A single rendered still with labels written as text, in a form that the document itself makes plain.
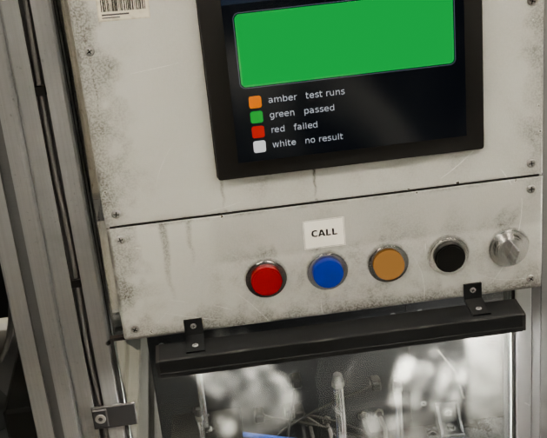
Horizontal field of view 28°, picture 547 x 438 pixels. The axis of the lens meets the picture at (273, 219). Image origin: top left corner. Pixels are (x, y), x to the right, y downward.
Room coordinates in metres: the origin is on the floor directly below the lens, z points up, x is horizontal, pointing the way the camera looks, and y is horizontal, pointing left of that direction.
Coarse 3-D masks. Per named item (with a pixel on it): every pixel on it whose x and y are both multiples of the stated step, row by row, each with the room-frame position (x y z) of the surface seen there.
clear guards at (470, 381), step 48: (144, 384) 0.95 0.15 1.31; (192, 384) 0.95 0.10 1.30; (240, 384) 0.95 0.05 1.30; (288, 384) 0.96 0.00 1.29; (336, 384) 0.96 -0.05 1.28; (384, 384) 0.96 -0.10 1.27; (432, 384) 0.97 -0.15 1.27; (480, 384) 0.97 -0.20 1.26; (144, 432) 0.95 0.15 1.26; (192, 432) 0.95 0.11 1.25; (240, 432) 0.95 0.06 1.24; (288, 432) 0.96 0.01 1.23; (336, 432) 0.96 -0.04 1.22; (384, 432) 0.96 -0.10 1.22; (432, 432) 0.97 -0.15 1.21; (480, 432) 0.97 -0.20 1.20
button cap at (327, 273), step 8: (320, 264) 0.94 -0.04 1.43; (328, 264) 0.94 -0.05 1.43; (336, 264) 0.94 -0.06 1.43; (312, 272) 0.94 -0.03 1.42; (320, 272) 0.94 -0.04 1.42; (328, 272) 0.94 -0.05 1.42; (336, 272) 0.94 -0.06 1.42; (320, 280) 0.94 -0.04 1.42; (328, 280) 0.94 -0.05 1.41; (336, 280) 0.94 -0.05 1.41
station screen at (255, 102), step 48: (240, 0) 0.92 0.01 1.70; (288, 0) 0.93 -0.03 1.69; (336, 0) 0.93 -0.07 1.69; (240, 96) 0.92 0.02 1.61; (288, 96) 0.93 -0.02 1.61; (336, 96) 0.93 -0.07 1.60; (384, 96) 0.93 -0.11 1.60; (432, 96) 0.93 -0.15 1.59; (240, 144) 0.92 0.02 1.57; (288, 144) 0.93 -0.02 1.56; (336, 144) 0.93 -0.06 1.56; (384, 144) 0.93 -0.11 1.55
